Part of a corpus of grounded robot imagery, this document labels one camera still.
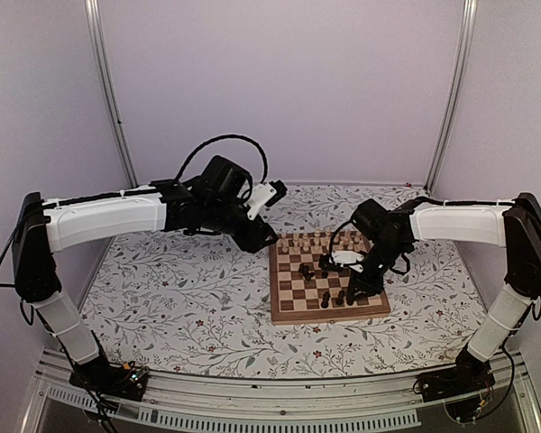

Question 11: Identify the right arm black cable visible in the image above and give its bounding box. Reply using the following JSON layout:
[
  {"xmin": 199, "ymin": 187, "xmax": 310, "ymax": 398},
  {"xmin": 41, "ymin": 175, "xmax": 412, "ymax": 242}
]
[{"xmin": 327, "ymin": 216, "xmax": 357, "ymax": 263}]

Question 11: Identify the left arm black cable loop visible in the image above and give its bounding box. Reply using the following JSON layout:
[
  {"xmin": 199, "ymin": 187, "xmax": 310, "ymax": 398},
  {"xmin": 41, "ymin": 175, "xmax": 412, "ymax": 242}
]
[{"xmin": 173, "ymin": 134, "xmax": 271, "ymax": 186}]

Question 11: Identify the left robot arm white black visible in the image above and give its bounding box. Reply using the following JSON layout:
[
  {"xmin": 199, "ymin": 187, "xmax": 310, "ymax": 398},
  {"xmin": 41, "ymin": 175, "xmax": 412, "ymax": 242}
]
[{"xmin": 5, "ymin": 155, "xmax": 287, "ymax": 392}]

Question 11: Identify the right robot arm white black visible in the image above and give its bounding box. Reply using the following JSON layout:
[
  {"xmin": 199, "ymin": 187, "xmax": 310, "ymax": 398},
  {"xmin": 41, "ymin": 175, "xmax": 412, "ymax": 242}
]
[{"xmin": 331, "ymin": 193, "xmax": 541, "ymax": 393}]

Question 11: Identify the wooden chess board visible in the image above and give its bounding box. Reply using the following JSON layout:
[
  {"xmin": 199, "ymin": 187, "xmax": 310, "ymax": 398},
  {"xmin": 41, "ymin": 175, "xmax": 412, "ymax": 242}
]
[{"xmin": 269, "ymin": 230, "xmax": 390, "ymax": 325}]

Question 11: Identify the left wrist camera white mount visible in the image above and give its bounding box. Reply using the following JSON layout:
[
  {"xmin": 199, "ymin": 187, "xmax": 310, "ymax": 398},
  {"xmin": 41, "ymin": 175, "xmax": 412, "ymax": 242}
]
[{"xmin": 246, "ymin": 180, "xmax": 288, "ymax": 220}]

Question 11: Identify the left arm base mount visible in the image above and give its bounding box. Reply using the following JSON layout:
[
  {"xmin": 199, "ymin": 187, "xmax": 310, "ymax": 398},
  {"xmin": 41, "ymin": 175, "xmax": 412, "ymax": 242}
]
[{"xmin": 67, "ymin": 354, "xmax": 150, "ymax": 401}]

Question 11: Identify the floral patterned table mat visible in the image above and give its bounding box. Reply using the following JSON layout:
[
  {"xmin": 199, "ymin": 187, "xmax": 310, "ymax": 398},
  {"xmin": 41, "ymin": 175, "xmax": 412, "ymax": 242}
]
[{"xmin": 69, "ymin": 182, "xmax": 495, "ymax": 379}]

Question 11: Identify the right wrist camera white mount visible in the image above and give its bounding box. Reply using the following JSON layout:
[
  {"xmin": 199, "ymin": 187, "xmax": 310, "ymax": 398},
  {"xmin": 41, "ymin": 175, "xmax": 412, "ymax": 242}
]
[{"xmin": 318, "ymin": 250, "xmax": 366, "ymax": 272}]

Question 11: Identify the light chess piece back left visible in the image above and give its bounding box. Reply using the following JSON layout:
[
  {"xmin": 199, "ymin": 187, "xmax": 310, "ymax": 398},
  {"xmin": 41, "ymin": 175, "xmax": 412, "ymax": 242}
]
[{"xmin": 280, "ymin": 238, "xmax": 289, "ymax": 253}]

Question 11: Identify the right aluminium frame post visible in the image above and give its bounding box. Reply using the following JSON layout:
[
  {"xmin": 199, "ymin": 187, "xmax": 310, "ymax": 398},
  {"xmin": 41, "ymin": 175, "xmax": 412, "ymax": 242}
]
[{"xmin": 425, "ymin": 0, "xmax": 478, "ymax": 195}]

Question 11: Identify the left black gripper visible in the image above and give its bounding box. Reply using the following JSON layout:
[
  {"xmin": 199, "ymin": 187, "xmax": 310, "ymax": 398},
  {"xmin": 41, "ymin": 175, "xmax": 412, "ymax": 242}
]
[{"xmin": 204, "ymin": 199, "xmax": 280, "ymax": 254}]

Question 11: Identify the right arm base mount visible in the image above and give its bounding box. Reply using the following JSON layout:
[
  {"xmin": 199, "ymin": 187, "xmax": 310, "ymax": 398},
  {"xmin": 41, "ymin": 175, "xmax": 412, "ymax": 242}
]
[{"xmin": 412, "ymin": 356, "xmax": 495, "ymax": 424}]

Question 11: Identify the dark chess piece left cluster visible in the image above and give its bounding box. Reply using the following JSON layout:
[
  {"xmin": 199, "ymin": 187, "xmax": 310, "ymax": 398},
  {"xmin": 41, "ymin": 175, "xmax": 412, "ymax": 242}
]
[{"xmin": 298, "ymin": 263, "xmax": 315, "ymax": 281}]

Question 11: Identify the left aluminium frame post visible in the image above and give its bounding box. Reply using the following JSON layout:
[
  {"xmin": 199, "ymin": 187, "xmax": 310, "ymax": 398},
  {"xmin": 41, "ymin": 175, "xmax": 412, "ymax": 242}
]
[{"xmin": 84, "ymin": 0, "xmax": 139, "ymax": 188}]

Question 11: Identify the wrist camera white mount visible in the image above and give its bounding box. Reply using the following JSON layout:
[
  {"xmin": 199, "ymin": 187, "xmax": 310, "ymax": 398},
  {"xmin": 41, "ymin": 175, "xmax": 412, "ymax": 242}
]
[
  {"xmin": 318, "ymin": 250, "xmax": 366, "ymax": 272},
  {"xmin": 246, "ymin": 180, "xmax": 288, "ymax": 220}
]

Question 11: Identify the aluminium frame post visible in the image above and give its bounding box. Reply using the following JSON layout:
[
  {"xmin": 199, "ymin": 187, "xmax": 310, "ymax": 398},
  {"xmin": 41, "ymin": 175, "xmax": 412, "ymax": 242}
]
[
  {"xmin": 425, "ymin": 0, "xmax": 478, "ymax": 195},
  {"xmin": 84, "ymin": 0, "xmax": 139, "ymax": 188}
]

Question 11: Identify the front aluminium rail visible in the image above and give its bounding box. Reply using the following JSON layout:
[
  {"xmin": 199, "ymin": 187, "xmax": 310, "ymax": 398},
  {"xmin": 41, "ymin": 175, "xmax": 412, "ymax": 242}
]
[{"xmin": 20, "ymin": 346, "xmax": 541, "ymax": 433}]

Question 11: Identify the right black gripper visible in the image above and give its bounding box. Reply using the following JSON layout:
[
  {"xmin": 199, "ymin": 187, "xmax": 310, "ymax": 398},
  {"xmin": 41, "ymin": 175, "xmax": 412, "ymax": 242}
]
[{"xmin": 346, "ymin": 239, "xmax": 407, "ymax": 302}]

